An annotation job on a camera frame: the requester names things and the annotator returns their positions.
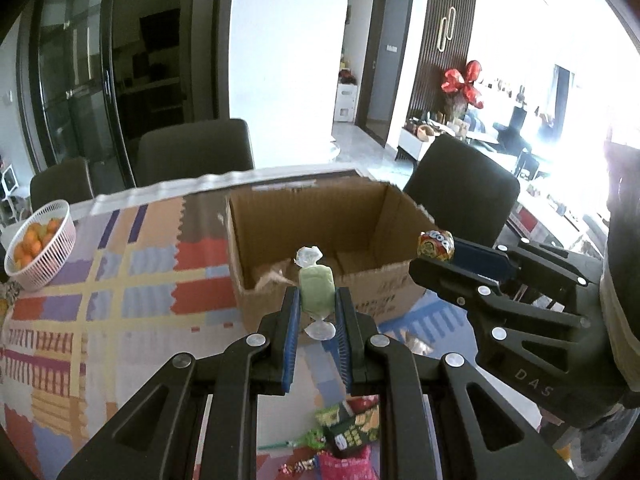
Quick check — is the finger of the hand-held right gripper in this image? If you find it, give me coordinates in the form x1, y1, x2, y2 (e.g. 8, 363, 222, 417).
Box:
409, 259, 593, 346
453, 236, 604, 312

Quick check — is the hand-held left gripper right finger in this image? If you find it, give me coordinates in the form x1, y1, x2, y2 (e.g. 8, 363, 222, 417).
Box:
335, 287, 577, 480

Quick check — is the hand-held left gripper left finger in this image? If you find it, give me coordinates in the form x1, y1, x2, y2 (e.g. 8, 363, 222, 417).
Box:
56, 287, 301, 480

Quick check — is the round red yellow candy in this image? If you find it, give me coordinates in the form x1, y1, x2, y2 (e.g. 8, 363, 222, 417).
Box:
417, 230, 455, 261

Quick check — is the green candy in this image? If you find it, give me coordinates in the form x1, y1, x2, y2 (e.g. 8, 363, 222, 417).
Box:
294, 246, 337, 342

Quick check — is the brown cardboard box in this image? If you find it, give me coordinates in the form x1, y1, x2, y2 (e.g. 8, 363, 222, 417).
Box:
224, 177, 437, 346

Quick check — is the small clear snack bag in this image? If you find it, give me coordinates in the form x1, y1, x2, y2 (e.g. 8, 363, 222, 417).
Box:
404, 332, 437, 357

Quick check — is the green snack packet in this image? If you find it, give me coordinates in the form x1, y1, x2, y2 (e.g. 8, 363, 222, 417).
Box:
314, 396, 382, 447

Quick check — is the pink snack packet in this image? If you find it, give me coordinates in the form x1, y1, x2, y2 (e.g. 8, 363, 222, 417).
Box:
317, 446, 377, 480

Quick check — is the colourful patterned tablecloth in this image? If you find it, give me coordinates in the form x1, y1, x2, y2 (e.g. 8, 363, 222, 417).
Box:
0, 165, 551, 480

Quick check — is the red bow balloon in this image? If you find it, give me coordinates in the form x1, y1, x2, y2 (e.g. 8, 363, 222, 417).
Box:
440, 60, 486, 110

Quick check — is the white small cabinet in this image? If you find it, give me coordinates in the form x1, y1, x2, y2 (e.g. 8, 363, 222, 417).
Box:
333, 83, 359, 124

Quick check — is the wide dark dining chair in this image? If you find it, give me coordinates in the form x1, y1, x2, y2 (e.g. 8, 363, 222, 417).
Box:
137, 119, 256, 189

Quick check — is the dark interior door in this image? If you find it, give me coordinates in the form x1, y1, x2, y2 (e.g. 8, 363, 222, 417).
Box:
355, 0, 416, 149

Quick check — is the white plastic basket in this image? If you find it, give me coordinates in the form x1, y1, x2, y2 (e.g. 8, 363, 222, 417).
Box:
4, 199, 77, 291

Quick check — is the pile of oranges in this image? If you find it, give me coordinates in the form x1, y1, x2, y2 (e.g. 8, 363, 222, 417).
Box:
12, 217, 64, 269

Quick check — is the small dark dining chair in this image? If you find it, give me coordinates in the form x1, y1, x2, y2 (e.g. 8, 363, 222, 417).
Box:
30, 157, 96, 212

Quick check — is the dark glass door cabinet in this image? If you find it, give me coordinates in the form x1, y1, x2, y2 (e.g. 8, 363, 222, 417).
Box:
19, 0, 232, 187

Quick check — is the gold loop wall ornament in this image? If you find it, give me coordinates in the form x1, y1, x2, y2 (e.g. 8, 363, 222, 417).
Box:
437, 7, 459, 54

